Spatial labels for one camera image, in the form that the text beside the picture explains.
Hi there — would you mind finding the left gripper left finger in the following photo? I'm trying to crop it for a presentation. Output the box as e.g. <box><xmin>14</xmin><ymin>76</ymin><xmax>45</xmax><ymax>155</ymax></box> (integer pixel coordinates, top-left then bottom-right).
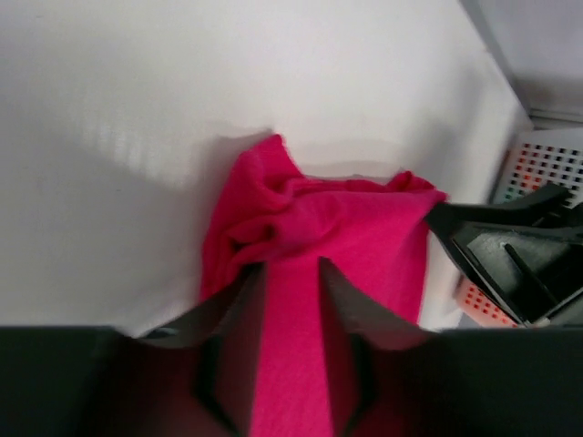
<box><xmin>1</xmin><ymin>264</ymin><xmax>265</xmax><ymax>436</ymax></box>

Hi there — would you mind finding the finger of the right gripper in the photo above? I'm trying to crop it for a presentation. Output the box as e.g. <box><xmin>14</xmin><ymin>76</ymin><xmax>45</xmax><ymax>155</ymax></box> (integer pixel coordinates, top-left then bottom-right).
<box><xmin>424</xmin><ymin>183</ymin><xmax>571</xmax><ymax>237</ymax></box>
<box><xmin>436</xmin><ymin>233</ymin><xmax>532</xmax><ymax>326</ymax></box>

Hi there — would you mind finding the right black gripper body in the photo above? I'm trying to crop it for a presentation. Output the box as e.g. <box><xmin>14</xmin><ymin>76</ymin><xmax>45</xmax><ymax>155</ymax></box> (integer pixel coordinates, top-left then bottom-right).
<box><xmin>455</xmin><ymin>204</ymin><xmax>582</xmax><ymax>326</ymax></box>

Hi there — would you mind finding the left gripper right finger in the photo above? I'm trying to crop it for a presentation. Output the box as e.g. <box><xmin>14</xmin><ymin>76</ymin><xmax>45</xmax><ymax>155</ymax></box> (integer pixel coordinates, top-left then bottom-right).
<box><xmin>318</xmin><ymin>258</ymin><xmax>582</xmax><ymax>436</ymax></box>

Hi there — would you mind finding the pink t shirt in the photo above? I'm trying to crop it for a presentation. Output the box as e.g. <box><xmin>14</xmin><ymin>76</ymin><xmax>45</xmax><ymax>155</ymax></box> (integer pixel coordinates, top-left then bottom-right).
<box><xmin>200</xmin><ymin>134</ymin><xmax>446</xmax><ymax>436</ymax></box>

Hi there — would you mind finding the white plastic basket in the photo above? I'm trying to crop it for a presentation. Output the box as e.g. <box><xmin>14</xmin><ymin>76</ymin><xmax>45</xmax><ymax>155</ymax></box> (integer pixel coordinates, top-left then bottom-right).
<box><xmin>482</xmin><ymin>128</ymin><xmax>582</xmax><ymax>328</ymax></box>

